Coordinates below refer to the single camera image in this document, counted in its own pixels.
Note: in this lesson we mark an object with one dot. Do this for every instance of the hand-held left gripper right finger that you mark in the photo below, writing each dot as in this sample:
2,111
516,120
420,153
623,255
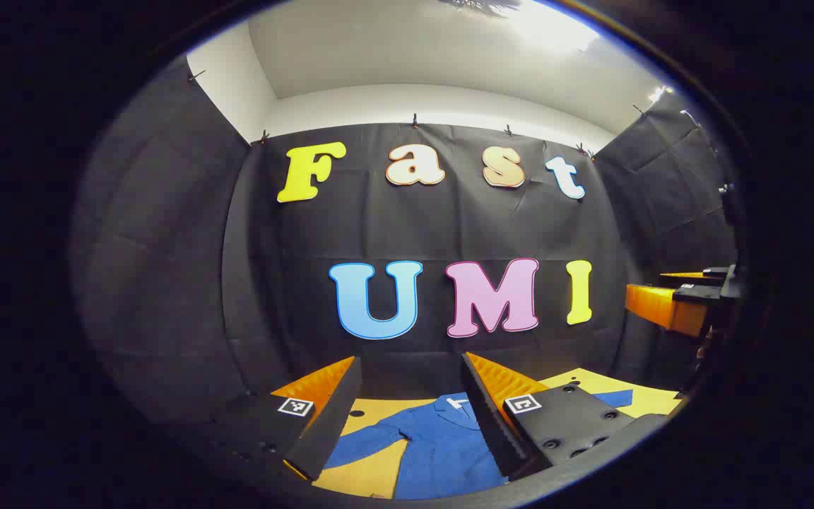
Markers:
492,424

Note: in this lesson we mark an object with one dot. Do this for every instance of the blue jacket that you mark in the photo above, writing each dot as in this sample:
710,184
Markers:
435,445

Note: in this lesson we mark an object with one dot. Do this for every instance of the black backdrop cloth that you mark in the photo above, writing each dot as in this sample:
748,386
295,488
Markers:
379,233

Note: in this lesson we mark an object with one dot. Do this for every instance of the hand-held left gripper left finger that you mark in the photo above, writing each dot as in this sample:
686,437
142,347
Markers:
329,424

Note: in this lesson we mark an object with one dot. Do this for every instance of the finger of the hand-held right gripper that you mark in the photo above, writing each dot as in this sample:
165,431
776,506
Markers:
693,293
714,276

